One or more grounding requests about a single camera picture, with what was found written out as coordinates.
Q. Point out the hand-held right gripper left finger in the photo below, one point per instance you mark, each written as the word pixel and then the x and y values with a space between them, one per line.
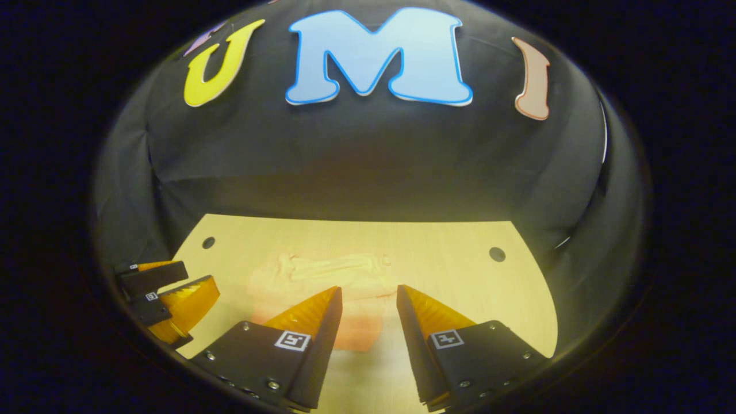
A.
pixel 322 351

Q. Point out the black backdrop cloth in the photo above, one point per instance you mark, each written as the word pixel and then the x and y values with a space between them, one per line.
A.
pixel 368 161

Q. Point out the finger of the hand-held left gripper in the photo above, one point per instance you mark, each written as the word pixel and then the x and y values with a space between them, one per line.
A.
pixel 155 310
pixel 152 277

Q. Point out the orange T-shirt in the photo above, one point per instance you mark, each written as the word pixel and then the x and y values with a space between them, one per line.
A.
pixel 322 276

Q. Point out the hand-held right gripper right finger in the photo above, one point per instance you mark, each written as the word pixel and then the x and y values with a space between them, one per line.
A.
pixel 417 356

